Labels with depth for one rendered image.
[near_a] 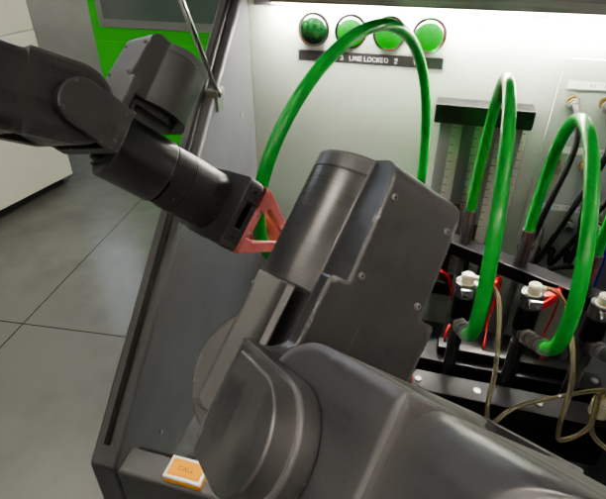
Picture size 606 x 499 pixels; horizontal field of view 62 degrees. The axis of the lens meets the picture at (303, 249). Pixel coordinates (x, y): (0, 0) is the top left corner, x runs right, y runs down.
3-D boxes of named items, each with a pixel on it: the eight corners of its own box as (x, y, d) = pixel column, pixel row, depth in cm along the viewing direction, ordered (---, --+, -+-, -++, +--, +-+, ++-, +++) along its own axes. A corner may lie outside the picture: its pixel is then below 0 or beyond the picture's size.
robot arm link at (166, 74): (-4, 117, 39) (49, 109, 33) (59, -4, 41) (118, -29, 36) (123, 190, 48) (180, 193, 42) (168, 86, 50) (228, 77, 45)
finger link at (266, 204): (282, 208, 57) (217, 167, 51) (320, 221, 51) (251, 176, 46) (254, 261, 57) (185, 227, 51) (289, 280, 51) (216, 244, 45)
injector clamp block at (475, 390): (348, 441, 81) (353, 373, 73) (359, 393, 89) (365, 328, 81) (579, 496, 73) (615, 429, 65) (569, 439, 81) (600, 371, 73)
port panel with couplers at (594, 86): (517, 249, 88) (568, 62, 71) (516, 239, 90) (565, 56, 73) (600, 260, 85) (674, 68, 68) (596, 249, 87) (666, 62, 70)
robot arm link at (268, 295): (152, 416, 20) (270, 501, 17) (233, 255, 20) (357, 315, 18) (238, 411, 26) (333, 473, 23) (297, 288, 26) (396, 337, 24)
